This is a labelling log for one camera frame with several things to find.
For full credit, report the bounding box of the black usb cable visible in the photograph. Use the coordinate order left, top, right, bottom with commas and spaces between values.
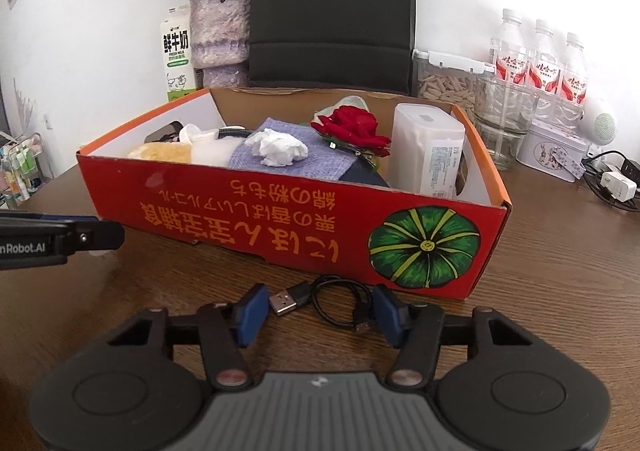
269, 275, 375, 337

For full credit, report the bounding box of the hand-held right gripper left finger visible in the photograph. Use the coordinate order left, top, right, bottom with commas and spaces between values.
106, 283, 271, 392

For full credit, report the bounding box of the pale plastic bag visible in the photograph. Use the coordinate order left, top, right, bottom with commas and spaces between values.
314, 95, 371, 119

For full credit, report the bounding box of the white charger plug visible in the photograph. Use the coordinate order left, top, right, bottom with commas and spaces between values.
599, 170, 638, 203

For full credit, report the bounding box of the yellow white plush toy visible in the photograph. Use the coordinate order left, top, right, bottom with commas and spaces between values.
126, 124, 241, 167

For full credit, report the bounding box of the water bottle with red label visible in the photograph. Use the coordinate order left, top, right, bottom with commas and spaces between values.
525, 20, 561, 92
556, 32, 590, 107
490, 8, 530, 82

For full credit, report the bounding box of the purple cloth pouch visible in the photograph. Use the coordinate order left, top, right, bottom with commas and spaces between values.
229, 117, 361, 179

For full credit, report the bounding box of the white milk carton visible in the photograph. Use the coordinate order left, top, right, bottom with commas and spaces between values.
160, 7, 197, 104

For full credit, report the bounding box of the clear seed container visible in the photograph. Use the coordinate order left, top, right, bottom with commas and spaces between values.
411, 49, 497, 113

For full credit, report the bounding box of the red cardboard box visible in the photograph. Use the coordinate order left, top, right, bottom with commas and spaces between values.
76, 86, 513, 302

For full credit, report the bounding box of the purple stone vase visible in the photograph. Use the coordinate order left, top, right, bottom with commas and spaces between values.
189, 0, 252, 88

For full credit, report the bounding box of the white round speaker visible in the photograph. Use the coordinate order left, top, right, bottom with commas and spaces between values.
580, 98, 619, 148

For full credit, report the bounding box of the wire storage rack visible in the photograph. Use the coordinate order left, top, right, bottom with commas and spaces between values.
0, 131, 47, 211

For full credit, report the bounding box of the black paper bag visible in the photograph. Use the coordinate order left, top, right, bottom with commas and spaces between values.
247, 0, 417, 94

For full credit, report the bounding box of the red artificial rose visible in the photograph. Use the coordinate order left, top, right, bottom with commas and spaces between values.
310, 105, 392, 158

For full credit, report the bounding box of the clear cotton swab box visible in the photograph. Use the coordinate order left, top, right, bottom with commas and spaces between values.
389, 102, 467, 199

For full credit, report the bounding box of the white tin box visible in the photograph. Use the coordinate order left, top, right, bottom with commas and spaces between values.
515, 120, 590, 183

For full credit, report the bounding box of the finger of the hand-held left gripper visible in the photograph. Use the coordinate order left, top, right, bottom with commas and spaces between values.
0, 218, 125, 254
0, 214, 98, 223

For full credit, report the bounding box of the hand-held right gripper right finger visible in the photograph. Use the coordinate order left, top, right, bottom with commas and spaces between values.
372, 283, 536, 392

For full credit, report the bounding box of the dark blue zip case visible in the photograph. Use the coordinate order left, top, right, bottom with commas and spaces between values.
342, 156, 392, 189

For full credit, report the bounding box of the white tissue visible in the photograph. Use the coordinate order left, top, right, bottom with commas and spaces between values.
244, 128, 309, 168

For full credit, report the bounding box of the clear glass jar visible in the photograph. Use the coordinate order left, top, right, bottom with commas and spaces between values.
472, 75, 541, 171

